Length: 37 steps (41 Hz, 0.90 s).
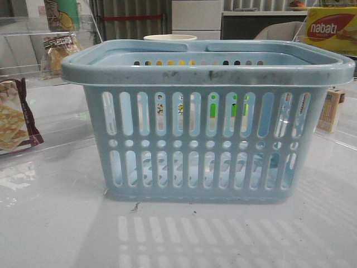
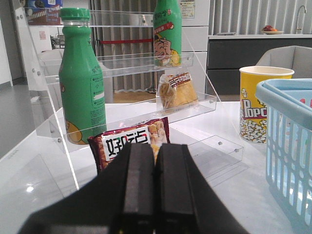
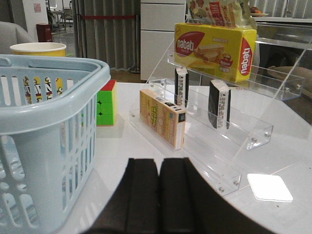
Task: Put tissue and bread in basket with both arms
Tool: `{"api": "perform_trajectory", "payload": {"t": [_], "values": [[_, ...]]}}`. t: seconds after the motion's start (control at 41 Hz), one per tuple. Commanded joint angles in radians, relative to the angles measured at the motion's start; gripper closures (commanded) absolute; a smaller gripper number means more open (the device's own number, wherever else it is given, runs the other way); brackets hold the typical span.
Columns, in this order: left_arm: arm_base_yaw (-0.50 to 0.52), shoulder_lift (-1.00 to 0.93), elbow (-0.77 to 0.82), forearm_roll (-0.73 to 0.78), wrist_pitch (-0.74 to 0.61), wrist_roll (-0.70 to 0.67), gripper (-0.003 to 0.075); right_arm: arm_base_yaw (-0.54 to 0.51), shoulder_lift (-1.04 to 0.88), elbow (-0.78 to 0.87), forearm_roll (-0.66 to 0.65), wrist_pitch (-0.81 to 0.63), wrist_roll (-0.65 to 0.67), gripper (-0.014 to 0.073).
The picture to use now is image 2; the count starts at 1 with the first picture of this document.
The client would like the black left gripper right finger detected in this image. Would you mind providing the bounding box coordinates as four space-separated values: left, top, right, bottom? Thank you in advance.
155 144 247 234

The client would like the brown cracker snack bag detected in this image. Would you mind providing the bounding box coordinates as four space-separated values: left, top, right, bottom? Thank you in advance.
88 117 170 173

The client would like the large green drink bottle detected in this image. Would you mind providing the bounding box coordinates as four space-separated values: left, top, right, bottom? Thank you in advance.
58 8 106 145

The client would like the packaged bread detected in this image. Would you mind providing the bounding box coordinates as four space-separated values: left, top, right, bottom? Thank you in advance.
156 72 198 113

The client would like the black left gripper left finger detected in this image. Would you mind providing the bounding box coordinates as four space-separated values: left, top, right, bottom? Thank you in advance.
19 143 154 234

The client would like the chrome kitchen faucet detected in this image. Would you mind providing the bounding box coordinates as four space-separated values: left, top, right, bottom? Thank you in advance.
295 5 307 34

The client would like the fruit plate on counter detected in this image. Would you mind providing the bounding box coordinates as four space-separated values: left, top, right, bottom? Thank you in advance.
261 25 284 35

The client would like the clear acrylic left display shelf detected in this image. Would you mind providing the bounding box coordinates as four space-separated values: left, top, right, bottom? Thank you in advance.
15 7 244 192

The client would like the yellow popcorn paper cup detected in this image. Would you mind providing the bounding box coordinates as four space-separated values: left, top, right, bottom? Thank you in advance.
239 66 294 144

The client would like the light blue plastic basket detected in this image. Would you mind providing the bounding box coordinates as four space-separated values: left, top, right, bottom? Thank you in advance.
256 78 312 234

